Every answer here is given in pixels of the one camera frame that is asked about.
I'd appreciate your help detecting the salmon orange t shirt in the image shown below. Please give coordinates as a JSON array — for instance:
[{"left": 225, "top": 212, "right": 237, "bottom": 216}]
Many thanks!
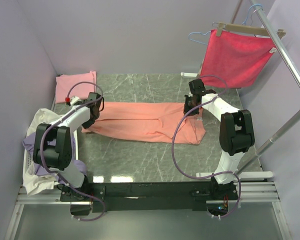
[{"left": 81, "top": 101, "right": 206, "bottom": 146}]

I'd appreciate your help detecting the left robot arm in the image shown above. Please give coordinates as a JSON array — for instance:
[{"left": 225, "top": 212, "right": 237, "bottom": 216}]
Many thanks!
[{"left": 32, "top": 92, "right": 104, "bottom": 201}]

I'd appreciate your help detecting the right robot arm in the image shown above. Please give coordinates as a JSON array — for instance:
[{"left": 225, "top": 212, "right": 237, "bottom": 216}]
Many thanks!
[{"left": 183, "top": 79, "right": 255, "bottom": 200}]

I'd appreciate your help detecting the folded pink t shirt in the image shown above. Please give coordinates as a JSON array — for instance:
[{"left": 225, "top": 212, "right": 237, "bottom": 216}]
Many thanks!
[{"left": 55, "top": 71, "right": 98, "bottom": 105}]

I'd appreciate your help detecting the red microfiber towel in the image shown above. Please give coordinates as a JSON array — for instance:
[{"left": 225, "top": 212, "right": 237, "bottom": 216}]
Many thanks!
[{"left": 200, "top": 29, "right": 277, "bottom": 89}]

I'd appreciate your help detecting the lavender purple t shirt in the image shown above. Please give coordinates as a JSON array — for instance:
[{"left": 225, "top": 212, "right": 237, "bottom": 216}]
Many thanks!
[{"left": 22, "top": 132, "right": 87, "bottom": 177}]

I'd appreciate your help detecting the wooden clip hanger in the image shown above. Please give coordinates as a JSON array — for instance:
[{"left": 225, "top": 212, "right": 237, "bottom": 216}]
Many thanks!
[{"left": 212, "top": 21, "right": 288, "bottom": 38}]

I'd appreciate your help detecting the white laundry basket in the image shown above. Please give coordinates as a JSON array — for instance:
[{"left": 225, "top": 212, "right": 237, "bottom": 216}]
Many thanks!
[{"left": 22, "top": 113, "right": 81, "bottom": 187}]

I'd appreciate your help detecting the black base beam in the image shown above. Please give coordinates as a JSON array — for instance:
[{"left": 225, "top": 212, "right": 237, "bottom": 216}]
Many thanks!
[{"left": 60, "top": 181, "right": 239, "bottom": 216}]

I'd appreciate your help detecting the white t shirt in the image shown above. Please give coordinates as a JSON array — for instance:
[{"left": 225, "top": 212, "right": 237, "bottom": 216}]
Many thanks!
[{"left": 22, "top": 108, "right": 61, "bottom": 196}]

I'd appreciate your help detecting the metal clothes rack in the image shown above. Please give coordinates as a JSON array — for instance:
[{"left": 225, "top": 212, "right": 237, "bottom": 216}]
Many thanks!
[{"left": 180, "top": 0, "right": 300, "bottom": 181}]

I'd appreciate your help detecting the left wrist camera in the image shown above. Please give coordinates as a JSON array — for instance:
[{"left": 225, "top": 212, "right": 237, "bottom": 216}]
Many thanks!
[{"left": 65, "top": 96, "right": 82, "bottom": 106}]

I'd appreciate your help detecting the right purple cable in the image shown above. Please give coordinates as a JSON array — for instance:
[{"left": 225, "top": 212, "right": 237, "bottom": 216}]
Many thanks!
[{"left": 171, "top": 74, "right": 242, "bottom": 218}]

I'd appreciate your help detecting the aluminium rail frame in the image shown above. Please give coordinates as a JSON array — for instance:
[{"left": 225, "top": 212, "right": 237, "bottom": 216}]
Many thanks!
[{"left": 16, "top": 181, "right": 280, "bottom": 205}]

